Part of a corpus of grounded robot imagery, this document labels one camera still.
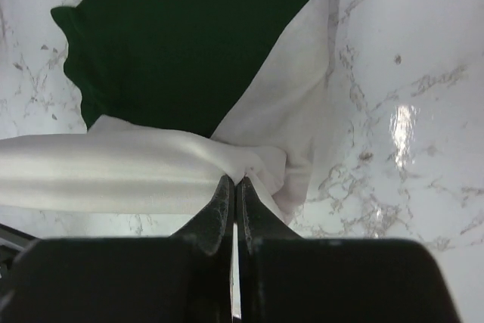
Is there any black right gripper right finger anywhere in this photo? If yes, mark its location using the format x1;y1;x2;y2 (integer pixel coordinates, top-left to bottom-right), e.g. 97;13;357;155
236;179;460;323

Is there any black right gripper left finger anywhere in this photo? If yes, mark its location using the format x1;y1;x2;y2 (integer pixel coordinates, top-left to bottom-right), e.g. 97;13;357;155
1;176;233;322

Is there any cream green raglan t-shirt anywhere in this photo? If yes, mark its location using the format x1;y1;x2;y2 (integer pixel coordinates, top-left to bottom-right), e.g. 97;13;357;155
1;0;329;222

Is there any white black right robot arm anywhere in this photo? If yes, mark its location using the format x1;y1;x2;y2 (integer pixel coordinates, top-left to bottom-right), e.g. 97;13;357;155
1;176;460;322

